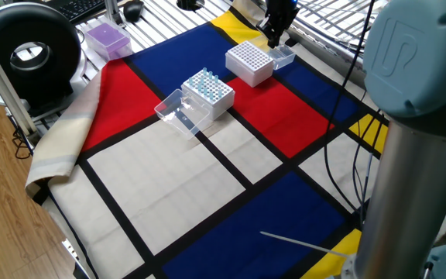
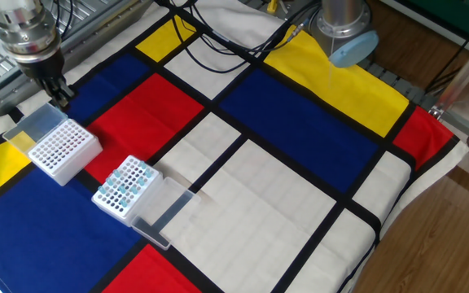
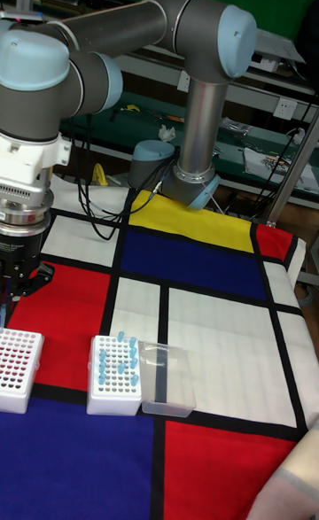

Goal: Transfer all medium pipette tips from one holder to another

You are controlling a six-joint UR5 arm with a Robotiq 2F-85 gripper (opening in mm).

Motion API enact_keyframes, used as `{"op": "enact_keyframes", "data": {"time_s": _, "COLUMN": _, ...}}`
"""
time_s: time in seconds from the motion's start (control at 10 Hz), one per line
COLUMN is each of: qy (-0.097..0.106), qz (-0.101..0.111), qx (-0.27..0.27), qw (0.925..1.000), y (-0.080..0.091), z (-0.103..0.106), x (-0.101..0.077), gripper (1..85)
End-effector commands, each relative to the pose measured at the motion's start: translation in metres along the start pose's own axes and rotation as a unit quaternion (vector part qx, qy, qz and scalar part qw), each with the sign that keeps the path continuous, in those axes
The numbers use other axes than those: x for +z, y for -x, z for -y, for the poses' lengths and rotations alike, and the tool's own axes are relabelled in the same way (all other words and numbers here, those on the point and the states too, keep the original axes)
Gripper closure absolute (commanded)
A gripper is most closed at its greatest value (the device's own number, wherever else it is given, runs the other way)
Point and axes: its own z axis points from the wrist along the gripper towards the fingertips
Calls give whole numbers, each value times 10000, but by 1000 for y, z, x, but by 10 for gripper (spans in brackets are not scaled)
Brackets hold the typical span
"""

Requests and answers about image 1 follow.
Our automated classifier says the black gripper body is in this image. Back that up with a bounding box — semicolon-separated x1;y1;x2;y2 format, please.
265;0;300;29

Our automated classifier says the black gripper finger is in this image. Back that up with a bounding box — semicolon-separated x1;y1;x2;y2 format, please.
269;22;286;50
256;15;276;39

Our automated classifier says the white pipette tip box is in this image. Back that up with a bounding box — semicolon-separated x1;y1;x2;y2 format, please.
225;40;297;88
154;67;236;140

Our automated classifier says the black round object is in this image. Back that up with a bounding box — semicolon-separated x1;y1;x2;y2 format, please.
176;0;205;12

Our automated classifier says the black computer mouse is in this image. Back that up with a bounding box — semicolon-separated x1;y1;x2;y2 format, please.
123;0;146;23

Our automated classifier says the clear box purple tip rack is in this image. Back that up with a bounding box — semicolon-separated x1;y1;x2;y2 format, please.
81;19;134;62

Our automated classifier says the colour block tablecloth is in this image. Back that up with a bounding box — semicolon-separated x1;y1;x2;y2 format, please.
43;5;390;279

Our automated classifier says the black keyboard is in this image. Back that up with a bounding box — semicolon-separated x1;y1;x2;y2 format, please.
50;0;110;22

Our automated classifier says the black round machine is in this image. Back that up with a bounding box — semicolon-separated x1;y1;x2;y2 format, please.
0;2;84;109

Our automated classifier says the aluminium profile frame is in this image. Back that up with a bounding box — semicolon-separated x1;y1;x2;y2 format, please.
0;22;41;146

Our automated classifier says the thin black floor cable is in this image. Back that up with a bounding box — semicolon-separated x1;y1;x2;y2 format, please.
10;126;33;160

